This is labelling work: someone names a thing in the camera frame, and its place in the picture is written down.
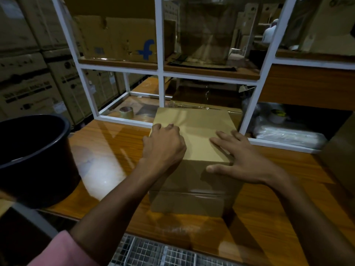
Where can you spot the person's left hand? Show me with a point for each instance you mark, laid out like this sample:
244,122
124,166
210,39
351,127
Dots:
163,149

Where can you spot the person's right hand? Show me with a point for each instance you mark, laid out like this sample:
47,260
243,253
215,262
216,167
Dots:
246,160

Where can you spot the plain brown cardboard box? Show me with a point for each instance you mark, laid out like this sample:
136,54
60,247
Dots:
194,141
341,163

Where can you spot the black plastic bucket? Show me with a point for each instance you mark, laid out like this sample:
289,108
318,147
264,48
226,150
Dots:
33,163

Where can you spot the person's right forearm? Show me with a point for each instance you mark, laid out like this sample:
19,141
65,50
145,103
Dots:
313,224

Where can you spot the person's left forearm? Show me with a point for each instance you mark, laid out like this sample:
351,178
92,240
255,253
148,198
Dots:
116,213

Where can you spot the crumpled brown cardboard box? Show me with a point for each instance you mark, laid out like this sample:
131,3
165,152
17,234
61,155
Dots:
205,33

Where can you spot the stack of large appliance cartons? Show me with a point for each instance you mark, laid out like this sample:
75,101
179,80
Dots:
27,80

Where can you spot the clear crumpled plastic bag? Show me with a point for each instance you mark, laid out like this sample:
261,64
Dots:
251,110

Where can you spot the white plastic pack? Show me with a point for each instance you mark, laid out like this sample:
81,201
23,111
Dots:
291,135

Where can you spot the brown packing tape roll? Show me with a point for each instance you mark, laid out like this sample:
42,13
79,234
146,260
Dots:
126,114

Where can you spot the white tape roll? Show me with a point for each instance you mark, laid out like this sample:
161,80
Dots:
277,117

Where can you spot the wooden drawer panel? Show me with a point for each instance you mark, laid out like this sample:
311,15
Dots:
305,88

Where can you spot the white metal shelf rack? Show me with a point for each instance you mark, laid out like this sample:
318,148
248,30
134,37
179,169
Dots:
160,38

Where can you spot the pink left shirt sleeve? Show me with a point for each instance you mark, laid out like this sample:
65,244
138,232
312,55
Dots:
61,252

